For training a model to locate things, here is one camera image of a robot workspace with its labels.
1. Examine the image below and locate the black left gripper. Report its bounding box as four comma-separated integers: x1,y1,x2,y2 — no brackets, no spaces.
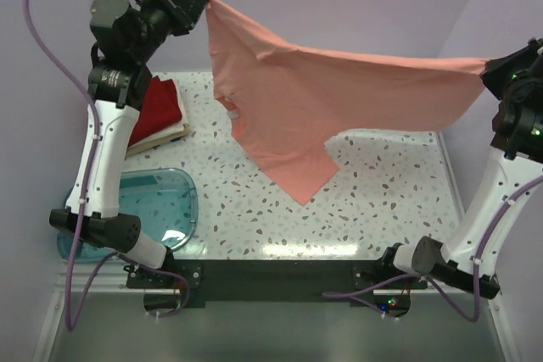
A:
130,0,209,64

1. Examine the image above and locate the salmon pink t-shirt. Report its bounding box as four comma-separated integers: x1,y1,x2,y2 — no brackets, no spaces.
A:
206,0,485,204

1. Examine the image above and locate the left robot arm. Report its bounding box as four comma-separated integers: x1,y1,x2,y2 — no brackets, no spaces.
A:
49,0,208,287

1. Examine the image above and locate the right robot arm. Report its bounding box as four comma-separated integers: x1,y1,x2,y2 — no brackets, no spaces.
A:
378,39,542,299

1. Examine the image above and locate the folded red t-shirt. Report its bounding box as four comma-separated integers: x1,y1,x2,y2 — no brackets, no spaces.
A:
128,76,182,147

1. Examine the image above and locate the folded cream t-shirt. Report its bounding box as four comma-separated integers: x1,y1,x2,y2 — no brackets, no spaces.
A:
126,79,191,157

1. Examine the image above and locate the blue transparent plastic bin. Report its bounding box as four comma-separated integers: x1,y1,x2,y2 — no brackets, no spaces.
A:
75,168,199,268

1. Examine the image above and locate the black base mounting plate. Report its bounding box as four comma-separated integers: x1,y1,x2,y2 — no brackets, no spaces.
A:
126,258,428,310

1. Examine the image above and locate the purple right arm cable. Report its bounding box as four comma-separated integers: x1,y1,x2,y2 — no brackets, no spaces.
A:
322,175,543,323

